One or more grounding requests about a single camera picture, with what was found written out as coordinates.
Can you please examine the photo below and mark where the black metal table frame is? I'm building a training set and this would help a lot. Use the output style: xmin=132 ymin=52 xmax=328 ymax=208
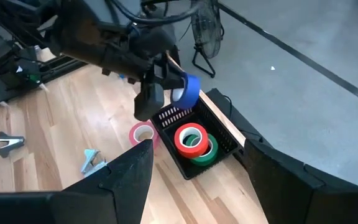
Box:
xmin=0 ymin=46 xmax=273 ymax=166

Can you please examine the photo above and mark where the black staple remover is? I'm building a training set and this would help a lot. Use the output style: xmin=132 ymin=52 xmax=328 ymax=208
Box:
xmin=0 ymin=131 xmax=26 ymax=159

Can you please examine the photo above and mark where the black floor fan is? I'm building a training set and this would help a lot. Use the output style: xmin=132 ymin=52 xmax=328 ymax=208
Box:
xmin=190 ymin=0 xmax=225 ymax=79

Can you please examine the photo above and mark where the black plastic basket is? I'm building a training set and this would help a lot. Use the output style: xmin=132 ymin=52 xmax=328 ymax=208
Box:
xmin=150 ymin=98 xmax=241 ymax=181

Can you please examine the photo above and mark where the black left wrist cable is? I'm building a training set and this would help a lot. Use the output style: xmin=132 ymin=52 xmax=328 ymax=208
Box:
xmin=109 ymin=0 xmax=204 ymax=26

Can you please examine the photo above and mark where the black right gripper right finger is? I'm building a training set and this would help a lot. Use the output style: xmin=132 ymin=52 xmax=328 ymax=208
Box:
xmin=242 ymin=139 xmax=358 ymax=224

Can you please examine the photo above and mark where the blue tape roll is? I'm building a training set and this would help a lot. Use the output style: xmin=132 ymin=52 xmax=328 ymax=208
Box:
xmin=169 ymin=72 xmax=202 ymax=111

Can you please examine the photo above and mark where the pink tape roll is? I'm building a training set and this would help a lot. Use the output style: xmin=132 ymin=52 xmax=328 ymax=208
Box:
xmin=128 ymin=120 xmax=160 ymax=150

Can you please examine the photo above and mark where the green tape roll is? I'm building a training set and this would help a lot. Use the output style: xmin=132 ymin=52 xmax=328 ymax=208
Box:
xmin=185 ymin=133 xmax=219 ymax=167

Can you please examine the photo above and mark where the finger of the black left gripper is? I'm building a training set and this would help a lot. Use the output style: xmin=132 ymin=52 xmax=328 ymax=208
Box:
xmin=158 ymin=77 xmax=188 ymax=91
xmin=155 ymin=58 xmax=186 ymax=80

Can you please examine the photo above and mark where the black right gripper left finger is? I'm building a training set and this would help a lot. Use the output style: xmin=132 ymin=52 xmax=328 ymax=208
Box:
xmin=0 ymin=139 xmax=154 ymax=224

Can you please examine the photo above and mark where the light blue staple remover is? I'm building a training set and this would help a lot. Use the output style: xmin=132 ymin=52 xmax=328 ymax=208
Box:
xmin=80 ymin=148 xmax=109 ymax=179

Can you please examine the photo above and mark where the red tape roll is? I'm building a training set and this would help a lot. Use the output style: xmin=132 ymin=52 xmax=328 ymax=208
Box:
xmin=173 ymin=122 xmax=210 ymax=159

